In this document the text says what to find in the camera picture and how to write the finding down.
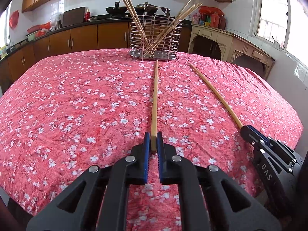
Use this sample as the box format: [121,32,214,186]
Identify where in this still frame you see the lower wooden kitchen cabinets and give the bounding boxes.
[0,21,193,87]

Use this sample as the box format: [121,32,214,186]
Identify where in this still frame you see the red floral tablecloth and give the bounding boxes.
[1,49,307,230]

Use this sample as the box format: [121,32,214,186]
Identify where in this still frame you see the cream old wooden table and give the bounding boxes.
[188,24,275,80]

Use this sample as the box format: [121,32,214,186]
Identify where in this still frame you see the red oil jug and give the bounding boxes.
[210,12,220,28]

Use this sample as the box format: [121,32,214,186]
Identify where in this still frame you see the red basin on counter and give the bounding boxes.
[27,24,45,34]

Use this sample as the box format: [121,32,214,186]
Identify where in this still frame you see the red bottle on counter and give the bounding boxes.
[85,8,91,21]

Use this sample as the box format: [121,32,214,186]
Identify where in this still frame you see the brown cutting board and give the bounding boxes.
[62,6,86,27]

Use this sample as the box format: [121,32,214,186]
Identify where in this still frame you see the lidded dark wok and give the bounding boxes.
[135,2,158,16]

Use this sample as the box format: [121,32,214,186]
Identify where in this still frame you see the wire metal utensil holder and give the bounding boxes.
[129,6,177,62]

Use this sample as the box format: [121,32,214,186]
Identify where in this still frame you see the black wok with handle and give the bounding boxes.
[105,1,127,18]

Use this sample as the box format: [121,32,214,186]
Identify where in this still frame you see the red plastic bag on wall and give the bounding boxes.
[9,10,19,30]

